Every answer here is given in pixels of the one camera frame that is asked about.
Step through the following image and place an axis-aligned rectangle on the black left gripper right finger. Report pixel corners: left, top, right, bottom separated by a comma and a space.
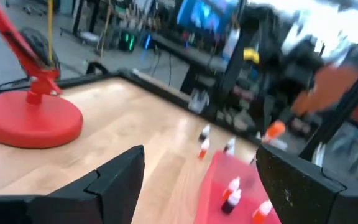
255, 144, 358, 224

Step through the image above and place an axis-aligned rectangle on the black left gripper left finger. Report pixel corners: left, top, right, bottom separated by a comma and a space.
26, 144, 145, 224

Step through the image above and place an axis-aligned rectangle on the small red food coloring bottle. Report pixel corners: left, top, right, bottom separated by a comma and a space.
221, 176, 241, 202

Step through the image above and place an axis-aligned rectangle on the small dark food coloring bottle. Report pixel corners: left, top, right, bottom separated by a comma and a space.
221, 189, 242, 215

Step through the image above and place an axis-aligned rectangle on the small black food coloring bottle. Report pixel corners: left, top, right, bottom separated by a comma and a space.
198, 124, 211, 142

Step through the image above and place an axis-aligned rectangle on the red translucent plastic bin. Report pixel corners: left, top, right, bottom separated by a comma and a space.
193, 151, 282, 224

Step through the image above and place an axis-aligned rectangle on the red desk lamp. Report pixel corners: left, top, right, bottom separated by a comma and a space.
0, 0, 84, 149

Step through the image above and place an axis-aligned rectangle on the orange chair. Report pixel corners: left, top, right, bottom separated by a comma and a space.
290, 63, 358, 116

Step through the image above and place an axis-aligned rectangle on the yellow tag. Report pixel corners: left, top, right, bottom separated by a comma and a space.
242, 47, 260, 65

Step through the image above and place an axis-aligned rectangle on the computer with green lights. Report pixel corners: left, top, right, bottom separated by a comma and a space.
117, 30, 137, 53

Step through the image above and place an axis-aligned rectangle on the black floor fan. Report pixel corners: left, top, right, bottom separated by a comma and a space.
19, 26, 62, 80

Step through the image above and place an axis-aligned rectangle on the blue screen monitor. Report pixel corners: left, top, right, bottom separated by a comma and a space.
176, 0, 241, 34

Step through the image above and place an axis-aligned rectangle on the black aluminium table frame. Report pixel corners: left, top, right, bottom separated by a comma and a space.
0, 62, 358, 162

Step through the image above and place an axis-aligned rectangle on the yellow cable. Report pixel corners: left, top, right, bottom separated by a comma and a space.
47, 0, 55, 62

